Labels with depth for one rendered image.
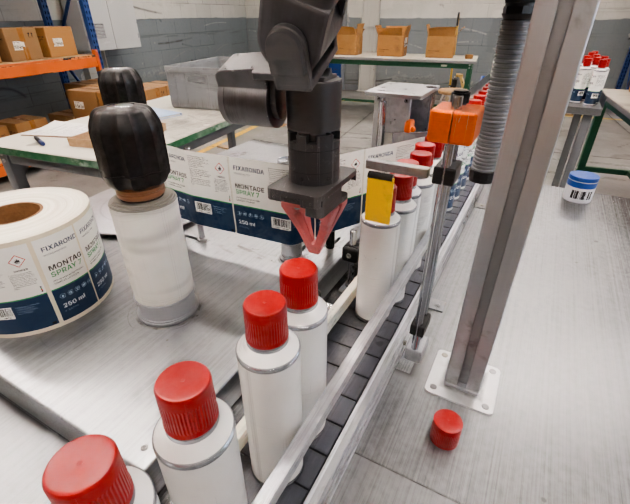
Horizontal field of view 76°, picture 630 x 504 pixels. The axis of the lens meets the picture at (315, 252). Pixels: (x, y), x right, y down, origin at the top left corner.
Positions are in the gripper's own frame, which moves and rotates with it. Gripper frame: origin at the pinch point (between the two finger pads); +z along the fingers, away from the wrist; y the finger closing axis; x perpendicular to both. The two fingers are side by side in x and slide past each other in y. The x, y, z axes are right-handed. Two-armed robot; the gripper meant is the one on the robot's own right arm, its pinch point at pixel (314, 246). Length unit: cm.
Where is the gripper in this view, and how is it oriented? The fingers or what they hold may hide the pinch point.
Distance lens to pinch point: 50.1
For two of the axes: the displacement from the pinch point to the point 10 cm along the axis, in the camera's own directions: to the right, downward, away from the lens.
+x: 8.8, 2.4, -4.1
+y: -4.7, 4.5, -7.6
